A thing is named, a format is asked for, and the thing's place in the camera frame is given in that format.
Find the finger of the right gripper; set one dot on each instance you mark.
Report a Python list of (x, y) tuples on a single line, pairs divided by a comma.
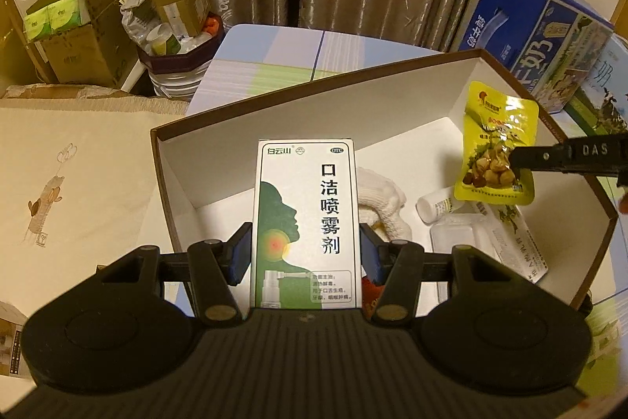
[(546, 159)]

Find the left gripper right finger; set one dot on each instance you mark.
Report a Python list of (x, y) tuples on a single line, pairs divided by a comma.
[(398, 267)]

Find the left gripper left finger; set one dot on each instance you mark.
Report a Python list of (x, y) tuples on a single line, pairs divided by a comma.
[(214, 267)]

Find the red candy packet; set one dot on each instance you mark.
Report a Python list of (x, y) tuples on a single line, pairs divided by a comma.
[(370, 296)]

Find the clear plastic blister tray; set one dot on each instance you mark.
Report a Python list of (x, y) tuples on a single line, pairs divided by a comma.
[(460, 229)]

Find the white pill bottle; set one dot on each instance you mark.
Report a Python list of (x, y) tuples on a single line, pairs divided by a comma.
[(434, 206)]

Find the white sock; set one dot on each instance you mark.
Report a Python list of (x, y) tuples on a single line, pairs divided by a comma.
[(380, 203)]

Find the yellow snack packet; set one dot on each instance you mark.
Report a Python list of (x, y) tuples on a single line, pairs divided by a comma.
[(494, 125)]

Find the green white spray box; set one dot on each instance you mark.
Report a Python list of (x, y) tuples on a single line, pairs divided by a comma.
[(305, 243)]

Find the long white medicine box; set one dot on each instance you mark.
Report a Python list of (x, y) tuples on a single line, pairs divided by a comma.
[(512, 240)]

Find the person right hand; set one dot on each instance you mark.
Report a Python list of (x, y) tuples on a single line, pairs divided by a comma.
[(623, 205)]

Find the cow picture milk box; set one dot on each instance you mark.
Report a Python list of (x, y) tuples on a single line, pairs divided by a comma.
[(599, 105)]

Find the blue milk carton box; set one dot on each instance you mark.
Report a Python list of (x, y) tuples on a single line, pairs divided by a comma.
[(549, 46)]

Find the brown cardboard storage box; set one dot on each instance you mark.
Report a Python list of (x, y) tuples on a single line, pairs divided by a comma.
[(406, 121)]

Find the beige cartoon blanket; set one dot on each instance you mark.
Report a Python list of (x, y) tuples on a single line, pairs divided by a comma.
[(78, 188)]

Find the small photo box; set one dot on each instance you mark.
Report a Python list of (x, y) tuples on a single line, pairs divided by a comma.
[(12, 363)]

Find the trash bin with rubbish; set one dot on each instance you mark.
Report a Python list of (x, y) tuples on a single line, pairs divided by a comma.
[(176, 41)]

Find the cardboard box with tissues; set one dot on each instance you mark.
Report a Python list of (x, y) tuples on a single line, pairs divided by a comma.
[(74, 41)]

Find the yellow plastic bag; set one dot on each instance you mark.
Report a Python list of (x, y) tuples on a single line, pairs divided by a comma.
[(16, 66)]

